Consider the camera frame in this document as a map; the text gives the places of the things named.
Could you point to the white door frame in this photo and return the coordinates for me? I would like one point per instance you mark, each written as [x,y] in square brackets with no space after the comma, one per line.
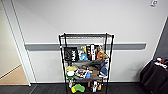
[25,40]

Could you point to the orange plush toy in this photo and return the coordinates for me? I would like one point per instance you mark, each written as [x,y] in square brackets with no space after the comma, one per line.
[100,55]

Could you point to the brown plush toy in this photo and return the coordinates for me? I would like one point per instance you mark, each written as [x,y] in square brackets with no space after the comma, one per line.
[106,56]

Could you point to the yellow green bowl stack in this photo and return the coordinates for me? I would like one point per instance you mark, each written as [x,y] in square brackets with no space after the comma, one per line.
[70,71]

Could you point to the green yellow foam toy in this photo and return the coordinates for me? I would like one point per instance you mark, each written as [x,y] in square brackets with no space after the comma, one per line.
[77,88]

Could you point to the tall grey printed box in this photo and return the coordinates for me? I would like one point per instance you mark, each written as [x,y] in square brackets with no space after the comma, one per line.
[100,47]

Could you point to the orange bottle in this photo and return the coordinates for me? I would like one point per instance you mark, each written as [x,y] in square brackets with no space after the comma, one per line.
[98,87]

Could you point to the small red bottle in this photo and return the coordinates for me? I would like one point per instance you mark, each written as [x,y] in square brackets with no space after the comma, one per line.
[89,84]

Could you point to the white wall sensor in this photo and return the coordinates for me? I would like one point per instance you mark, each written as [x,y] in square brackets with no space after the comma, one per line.
[153,3]

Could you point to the blue cloth hat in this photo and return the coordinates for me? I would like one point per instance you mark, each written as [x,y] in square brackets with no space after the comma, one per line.
[103,70]

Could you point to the printed white packet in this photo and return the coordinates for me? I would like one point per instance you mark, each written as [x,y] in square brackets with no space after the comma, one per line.
[81,73]

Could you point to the yellow bottle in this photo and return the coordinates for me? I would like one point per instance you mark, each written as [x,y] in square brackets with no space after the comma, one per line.
[85,49]

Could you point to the black Huel bag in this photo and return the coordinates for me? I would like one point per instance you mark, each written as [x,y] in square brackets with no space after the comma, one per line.
[71,54]

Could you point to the dark grey bag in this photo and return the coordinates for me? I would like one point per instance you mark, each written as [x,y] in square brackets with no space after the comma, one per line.
[88,63]

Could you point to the black box white stripe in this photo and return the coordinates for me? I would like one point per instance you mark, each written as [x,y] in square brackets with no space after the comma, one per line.
[90,52]

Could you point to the small blue box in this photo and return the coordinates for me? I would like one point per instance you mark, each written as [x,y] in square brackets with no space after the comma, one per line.
[88,75]

